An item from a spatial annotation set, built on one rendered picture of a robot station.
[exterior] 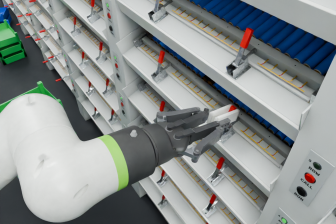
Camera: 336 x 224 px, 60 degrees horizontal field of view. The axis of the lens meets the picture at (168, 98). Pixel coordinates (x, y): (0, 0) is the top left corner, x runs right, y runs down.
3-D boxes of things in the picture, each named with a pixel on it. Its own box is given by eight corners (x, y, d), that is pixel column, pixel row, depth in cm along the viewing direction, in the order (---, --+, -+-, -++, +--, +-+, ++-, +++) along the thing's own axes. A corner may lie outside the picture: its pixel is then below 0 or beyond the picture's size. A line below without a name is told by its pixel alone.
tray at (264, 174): (270, 199, 62) (271, 184, 55) (126, 63, 98) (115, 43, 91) (332, 139, 66) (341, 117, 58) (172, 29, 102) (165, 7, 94)
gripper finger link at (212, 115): (208, 125, 62) (205, 123, 62) (229, 115, 66) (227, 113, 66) (211, 114, 60) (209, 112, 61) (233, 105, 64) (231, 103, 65)
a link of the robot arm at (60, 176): (39, 251, 41) (32, 211, 34) (14, 182, 48) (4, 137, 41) (126, 205, 49) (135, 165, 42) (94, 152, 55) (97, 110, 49)
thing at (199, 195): (240, 262, 88) (237, 255, 77) (135, 136, 124) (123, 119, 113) (286, 215, 92) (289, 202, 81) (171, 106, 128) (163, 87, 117)
